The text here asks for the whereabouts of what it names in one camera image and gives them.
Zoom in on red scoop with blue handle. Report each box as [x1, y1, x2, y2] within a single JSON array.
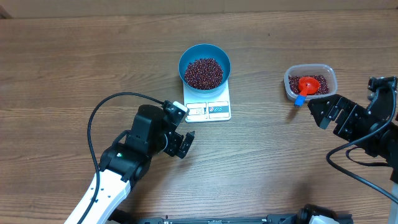
[[294, 77, 320, 107]]

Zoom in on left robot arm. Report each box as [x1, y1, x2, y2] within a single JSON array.
[[66, 101, 195, 223]]

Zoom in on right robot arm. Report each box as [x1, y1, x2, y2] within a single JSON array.
[[308, 88, 397, 223]]

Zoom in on white digital kitchen scale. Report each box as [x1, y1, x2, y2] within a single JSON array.
[[183, 82, 231, 123]]

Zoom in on red beans in bowl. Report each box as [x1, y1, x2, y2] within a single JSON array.
[[184, 58, 224, 90]]

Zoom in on blue metal bowl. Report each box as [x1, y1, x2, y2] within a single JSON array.
[[178, 44, 232, 90]]

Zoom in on clear plastic food container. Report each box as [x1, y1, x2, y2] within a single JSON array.
[[284, 63, 338, 101]]

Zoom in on red adzuki beans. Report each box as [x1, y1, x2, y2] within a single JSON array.
[[288, 75, 330, 95]]

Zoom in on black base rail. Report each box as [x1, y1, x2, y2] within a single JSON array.
[[106, 204, 354, 224]]

